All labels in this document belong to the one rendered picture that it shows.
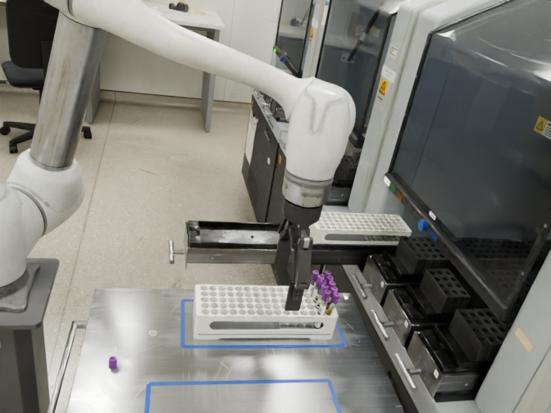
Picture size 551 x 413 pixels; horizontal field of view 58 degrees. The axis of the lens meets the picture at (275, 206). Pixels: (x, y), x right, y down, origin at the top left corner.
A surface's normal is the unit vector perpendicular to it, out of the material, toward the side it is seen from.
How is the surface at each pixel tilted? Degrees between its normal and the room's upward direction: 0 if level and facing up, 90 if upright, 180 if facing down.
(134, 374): 0
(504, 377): 90
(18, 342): 90
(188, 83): 90
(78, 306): 0
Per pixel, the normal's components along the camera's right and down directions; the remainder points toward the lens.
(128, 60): 0.20, 0.50
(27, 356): 0.83, 0.38
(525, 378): -0.97, -0.04
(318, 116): -0.18, 0.27
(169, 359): 0.15, -0.87
